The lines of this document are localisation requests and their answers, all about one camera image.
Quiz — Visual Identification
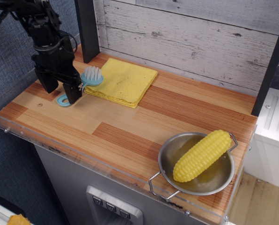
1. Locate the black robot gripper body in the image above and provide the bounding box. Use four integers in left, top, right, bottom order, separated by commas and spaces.
32, 36, 81, 84

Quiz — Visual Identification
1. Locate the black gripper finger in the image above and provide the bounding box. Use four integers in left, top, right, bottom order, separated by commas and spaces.
35, 69, 59, 93
63, 83, 82, 104

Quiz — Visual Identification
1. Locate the light blue dish brush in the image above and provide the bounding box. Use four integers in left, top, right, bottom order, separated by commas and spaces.
57, 66, 104, 107

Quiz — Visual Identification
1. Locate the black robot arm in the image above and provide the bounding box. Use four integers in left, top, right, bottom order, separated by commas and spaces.
0, 0, 82, 104

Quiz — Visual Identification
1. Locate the yellow folded cloth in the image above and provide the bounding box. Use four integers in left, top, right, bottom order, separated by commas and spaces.
84, 58, 158, 109

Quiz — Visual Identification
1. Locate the clear acrylic table guard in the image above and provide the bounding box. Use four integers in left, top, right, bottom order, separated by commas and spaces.
0, 34, 258, 223

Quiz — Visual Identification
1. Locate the grey cabinet with dispenser panel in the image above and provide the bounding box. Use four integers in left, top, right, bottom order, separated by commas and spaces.
35, 145, 202, 225

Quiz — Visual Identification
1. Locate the yellow object bottom left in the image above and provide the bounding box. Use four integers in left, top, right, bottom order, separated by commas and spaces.
7, 214, 31, 225

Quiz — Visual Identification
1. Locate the yellow plastic corn cob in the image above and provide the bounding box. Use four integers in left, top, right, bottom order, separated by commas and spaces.
173, 130, 232, 183

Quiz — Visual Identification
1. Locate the white appliance with ridged top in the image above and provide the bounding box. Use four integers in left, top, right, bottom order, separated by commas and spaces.
243, 88, 279, 187

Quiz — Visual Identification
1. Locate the black vertical post left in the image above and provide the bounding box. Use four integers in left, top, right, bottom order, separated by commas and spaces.
74, 0, 100, 63

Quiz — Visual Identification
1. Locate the black vertical post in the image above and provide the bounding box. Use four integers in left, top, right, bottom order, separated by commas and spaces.
74, 0, 100, 63
251, 36, 279, 116

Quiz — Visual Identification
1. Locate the steel bowl with wire handles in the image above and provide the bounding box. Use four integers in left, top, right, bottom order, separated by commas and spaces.
148, 130, 238, 201

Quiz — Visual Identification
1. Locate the black vertical post right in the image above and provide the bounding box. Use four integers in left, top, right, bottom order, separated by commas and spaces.
251, 36, 279, 116

